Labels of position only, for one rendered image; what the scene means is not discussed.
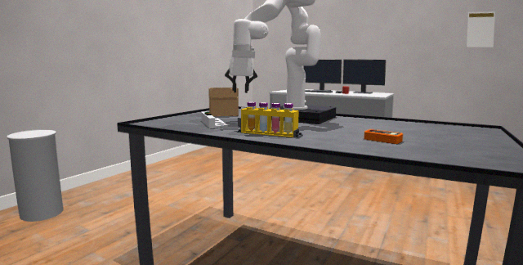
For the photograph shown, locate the brown cardboard box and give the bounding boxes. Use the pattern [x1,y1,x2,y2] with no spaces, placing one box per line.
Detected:
[210,88,239,116]

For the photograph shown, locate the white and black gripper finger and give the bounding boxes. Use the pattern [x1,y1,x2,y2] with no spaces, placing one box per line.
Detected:
[225,68,236,92]
[245,70,257,93]

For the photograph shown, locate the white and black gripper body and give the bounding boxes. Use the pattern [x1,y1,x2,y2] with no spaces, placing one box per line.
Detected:
[229,53,253,76]

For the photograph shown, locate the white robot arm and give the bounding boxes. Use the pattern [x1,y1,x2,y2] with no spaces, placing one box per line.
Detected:
[232,0,320,110]

